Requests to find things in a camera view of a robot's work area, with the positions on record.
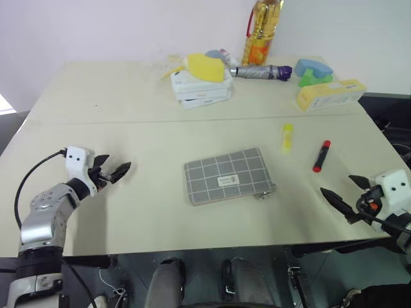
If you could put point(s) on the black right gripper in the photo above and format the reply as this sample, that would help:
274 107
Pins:
372 200

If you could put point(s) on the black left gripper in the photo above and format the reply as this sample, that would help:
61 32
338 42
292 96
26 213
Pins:
100 177

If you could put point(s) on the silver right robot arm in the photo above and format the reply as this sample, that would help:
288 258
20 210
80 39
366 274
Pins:
401 239

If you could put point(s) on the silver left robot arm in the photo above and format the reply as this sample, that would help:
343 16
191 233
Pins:
40 221

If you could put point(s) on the grey checked pouch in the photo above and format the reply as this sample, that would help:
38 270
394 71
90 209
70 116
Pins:
224 174

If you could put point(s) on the red and black marker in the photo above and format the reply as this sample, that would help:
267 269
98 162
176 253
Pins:
322 155

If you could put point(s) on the yellow highlighter pen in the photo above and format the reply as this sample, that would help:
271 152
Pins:
287 138

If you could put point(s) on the black equipment beside table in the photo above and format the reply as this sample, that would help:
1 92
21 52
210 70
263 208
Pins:
391 112

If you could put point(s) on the yellow and white carton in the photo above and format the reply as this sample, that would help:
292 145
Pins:
330 94

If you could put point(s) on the white flat box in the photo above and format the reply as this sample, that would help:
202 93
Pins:
199 84
205 102
205 95

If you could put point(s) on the green foam block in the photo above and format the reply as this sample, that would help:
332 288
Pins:
309 79

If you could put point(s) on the dark grey rounded shape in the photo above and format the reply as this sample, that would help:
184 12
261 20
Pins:
165 282
250 282

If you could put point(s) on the blue curved foam block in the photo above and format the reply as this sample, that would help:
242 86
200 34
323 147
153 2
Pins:
313 65

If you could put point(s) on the yellow sponge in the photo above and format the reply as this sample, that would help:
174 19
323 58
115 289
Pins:
205 67

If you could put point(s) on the grey blue rounded object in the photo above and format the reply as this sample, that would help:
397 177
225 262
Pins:
214 54

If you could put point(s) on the folded grey purple umbrella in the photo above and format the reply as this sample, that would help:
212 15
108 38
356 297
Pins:
257 71

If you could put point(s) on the yellow cooking oil bottle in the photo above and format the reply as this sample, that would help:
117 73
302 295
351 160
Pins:
260 32

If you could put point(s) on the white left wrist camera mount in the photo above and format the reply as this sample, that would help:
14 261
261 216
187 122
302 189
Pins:
77 160

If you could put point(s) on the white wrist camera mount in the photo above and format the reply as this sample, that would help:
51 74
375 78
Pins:
77 160
393 187

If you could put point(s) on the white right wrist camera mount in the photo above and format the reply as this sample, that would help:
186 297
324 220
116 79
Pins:
393 187

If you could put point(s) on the black table frame bar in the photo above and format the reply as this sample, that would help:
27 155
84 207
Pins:
340 247
90 261

